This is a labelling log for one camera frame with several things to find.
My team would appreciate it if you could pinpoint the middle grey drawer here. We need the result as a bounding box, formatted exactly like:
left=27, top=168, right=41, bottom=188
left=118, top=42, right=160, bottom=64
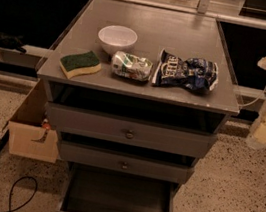
left=57, top=141, right=194, bottom=184

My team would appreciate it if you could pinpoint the black object on ledge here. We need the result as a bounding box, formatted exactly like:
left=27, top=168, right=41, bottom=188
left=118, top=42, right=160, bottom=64
left=0, top=32, right=27, bottom=53

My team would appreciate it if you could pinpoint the orange item in box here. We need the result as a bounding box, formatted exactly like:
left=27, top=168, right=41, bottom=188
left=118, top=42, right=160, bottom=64
left=41, top=119, right=51, bottom=130

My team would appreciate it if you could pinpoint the green white chip bag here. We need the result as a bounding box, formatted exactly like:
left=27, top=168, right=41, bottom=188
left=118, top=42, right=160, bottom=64
left=110, top=51, right=153, bottom=82

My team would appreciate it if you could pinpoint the top grey drawer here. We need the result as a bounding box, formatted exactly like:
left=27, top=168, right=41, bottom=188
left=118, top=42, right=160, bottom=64
left=46, top=102, right=217, bottom=158

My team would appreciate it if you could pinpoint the white bowl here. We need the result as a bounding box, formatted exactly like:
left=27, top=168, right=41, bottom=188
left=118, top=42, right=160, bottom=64
left=98, top=25, right=138, bottom=56

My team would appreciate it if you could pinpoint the grey drawer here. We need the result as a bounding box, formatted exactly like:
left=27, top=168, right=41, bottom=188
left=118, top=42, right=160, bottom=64
left=53, top=163, right=177, bottom=212
left=57, top=141, right=194, bottom=184
left=46, top=102, right=217, bottom=158

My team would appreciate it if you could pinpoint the cardboard box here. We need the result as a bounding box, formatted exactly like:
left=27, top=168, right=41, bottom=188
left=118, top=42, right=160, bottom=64
left=7, top=80, right=58, bottom=164

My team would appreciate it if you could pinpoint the green yellow sponge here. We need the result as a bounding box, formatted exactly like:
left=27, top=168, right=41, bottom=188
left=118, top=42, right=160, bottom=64
left=59, top=51, right=101, bottom=79

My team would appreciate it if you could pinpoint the blue chip bag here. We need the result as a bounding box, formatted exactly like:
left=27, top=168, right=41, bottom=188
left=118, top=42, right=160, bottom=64
left=151, top=50, right=219, bottom=91

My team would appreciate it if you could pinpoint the bottom grey drawer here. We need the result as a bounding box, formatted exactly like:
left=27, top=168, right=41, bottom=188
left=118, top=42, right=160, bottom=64
left=53, top=163, right=177, bottom=212

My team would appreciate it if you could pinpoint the grey drawer cabinet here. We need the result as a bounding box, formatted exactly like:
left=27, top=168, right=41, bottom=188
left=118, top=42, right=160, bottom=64
left=13, top=0, right=255, bottom=212

